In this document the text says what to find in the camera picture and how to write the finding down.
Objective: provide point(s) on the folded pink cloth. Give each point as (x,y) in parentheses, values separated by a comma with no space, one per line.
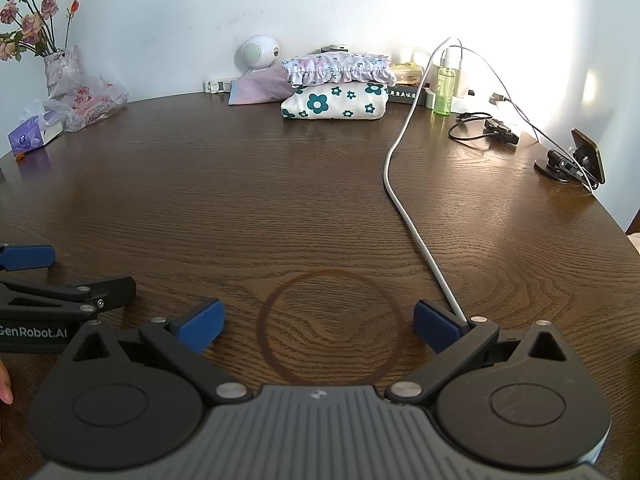
(260,87)

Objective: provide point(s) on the black printed box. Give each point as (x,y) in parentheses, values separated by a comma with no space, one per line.
(405,95)

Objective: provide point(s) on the black phone stand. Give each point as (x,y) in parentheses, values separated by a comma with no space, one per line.
(555,165)

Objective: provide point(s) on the black adapter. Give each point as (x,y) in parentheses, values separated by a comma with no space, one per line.
(500,132)

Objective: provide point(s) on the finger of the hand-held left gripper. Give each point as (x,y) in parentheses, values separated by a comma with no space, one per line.
(75,292)
(30,256)

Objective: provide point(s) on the white round device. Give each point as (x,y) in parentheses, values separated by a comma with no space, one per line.
(257,52)

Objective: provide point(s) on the yellow packet stack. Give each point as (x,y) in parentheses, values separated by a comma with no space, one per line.
(407,74)

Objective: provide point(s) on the wrapped flower vase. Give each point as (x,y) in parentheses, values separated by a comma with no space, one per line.
(60,70)

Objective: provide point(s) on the clear plastic bag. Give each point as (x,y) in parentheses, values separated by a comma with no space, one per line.
(90,100)

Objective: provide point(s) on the pink floral ruffled garment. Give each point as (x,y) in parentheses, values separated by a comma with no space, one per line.
(340,67)

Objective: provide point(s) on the dried rose bouquet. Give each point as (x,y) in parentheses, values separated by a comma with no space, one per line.
(32,22)

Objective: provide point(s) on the purple tissue pack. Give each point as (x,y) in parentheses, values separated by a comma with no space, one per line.
(27,137)

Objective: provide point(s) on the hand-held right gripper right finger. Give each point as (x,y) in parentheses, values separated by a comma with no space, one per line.
(435,325)

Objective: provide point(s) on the phone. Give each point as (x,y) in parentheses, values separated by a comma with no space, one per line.
(590,155)

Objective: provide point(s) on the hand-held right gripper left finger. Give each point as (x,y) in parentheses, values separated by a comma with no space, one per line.
(200,322)

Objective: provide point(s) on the folded green flower cloth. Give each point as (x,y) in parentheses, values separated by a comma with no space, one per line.
(335,102)

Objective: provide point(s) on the green spray bottle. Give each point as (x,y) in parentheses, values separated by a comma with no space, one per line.
(445,92)

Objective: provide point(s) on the white power strip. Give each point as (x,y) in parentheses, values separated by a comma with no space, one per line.
(220,85)

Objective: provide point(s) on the small grey box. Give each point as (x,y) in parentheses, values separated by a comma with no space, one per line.
(334,48)

